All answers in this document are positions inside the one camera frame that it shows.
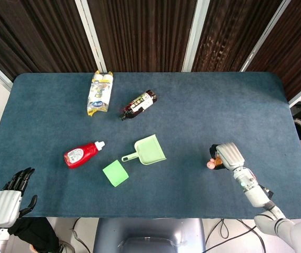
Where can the dark soy sauce bottle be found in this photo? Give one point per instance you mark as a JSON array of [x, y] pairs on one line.
[[139, 104]]

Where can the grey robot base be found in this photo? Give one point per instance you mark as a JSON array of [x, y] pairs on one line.
[[149, 235]]

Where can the yellow white snack package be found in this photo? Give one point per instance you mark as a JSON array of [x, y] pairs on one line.
[[100, 93]]

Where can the green square sticky notepad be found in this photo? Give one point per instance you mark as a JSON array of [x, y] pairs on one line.
[[115, 173]]

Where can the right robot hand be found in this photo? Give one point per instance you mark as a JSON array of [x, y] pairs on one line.
[[228, 155]]

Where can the blue table cloth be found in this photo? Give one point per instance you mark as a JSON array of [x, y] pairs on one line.
[[150, 126]]

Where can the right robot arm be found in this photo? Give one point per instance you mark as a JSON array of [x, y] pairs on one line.
[[266, 208]]

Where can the black trouser leg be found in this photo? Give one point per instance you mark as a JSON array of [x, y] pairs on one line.
[[33, 230]]

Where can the green plastic dustpan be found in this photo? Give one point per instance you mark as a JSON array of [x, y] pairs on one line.
[[148, 152]]

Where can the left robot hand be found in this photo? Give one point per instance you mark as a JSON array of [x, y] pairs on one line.
[[5, 204]]

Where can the small orange turtle toy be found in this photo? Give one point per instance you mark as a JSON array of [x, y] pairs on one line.
[[212, 163]]

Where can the red ketchup bottle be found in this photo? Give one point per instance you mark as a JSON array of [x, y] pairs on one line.
[[82, 155]]

